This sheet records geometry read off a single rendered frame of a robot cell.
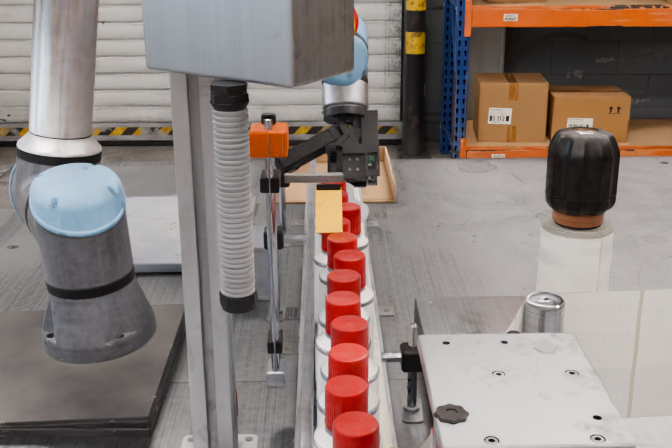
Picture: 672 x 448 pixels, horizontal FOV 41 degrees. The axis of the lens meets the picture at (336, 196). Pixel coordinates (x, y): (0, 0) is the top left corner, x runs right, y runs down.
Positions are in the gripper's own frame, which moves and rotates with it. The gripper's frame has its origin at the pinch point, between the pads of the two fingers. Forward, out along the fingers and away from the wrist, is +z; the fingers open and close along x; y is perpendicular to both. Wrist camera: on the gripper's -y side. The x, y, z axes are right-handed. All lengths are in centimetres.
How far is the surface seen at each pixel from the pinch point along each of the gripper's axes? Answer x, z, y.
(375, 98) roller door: 376, -143, 31
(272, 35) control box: -69, -5, -6
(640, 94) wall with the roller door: 385, -146, 194
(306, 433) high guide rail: -52, 27, -3
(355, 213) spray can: -34.1, 2.8, 2.1
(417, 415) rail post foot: -25.5, 26.4, 9.6
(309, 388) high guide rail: -45, 23, -3
